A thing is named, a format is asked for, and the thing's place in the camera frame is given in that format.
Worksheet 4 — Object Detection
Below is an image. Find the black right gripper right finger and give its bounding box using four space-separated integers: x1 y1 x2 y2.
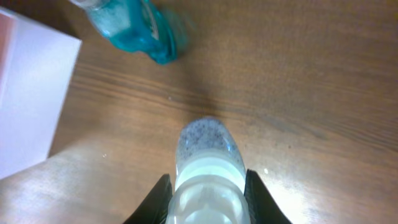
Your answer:
244 169 292 224

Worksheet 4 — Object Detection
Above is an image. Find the white cardboard box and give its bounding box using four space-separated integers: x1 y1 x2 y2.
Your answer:
1 8 81 178

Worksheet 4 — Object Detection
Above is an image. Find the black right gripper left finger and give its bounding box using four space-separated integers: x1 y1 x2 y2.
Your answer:
123 174 173 224

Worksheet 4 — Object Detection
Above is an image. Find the clear bottle with purple liquid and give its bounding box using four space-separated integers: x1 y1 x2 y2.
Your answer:
166 118 251 224

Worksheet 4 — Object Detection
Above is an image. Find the blue mouthwash bottle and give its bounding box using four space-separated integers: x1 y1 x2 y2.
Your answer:
71 0 189 64

